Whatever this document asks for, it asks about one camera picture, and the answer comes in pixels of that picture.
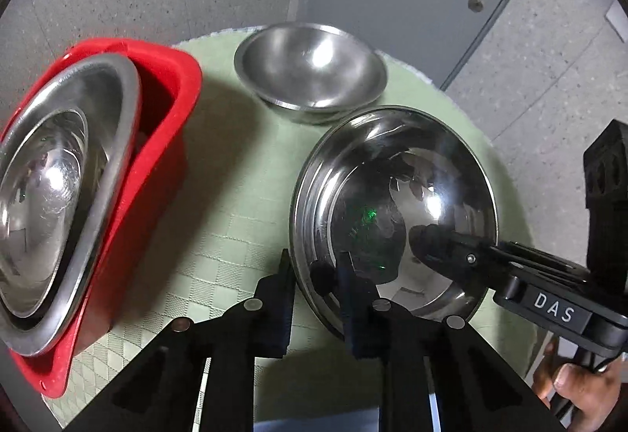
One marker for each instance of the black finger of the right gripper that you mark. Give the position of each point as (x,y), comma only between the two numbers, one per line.
(461,258)

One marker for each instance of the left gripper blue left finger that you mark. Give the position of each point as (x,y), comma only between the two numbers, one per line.
(272,323)

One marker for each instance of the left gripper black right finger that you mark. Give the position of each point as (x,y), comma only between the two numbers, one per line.
(361,321)

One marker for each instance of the large steel bowl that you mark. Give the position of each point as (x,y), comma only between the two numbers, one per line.
(368,181)

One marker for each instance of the medium steel bowl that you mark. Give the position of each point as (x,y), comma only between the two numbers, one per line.
(313,73)

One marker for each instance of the person's right hand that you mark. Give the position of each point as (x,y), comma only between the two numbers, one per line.
(599,398)

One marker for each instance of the green round table mat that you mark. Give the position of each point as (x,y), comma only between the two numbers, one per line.
(226,229)

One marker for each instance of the red plastic basket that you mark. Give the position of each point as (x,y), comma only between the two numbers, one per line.
(171,82)

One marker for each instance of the steel bowl in basket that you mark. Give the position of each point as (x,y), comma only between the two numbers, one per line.
(107,90)

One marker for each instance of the small steel bowl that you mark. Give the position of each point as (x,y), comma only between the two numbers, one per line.
(42,168)

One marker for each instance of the black camera box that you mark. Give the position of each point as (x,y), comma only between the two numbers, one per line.
(605,169)

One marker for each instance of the white wall switch plate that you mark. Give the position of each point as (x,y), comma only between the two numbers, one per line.
(618,20)

